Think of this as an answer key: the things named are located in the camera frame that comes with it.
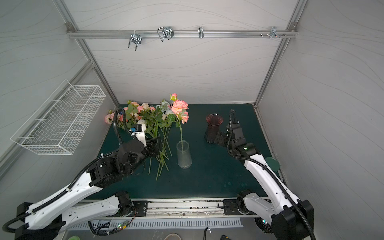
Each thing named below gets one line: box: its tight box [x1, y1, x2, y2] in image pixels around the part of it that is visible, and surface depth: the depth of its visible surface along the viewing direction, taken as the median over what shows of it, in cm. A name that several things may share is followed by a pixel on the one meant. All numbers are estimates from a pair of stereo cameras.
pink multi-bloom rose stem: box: [169, 93, 189, 151], surface depth 65 cm
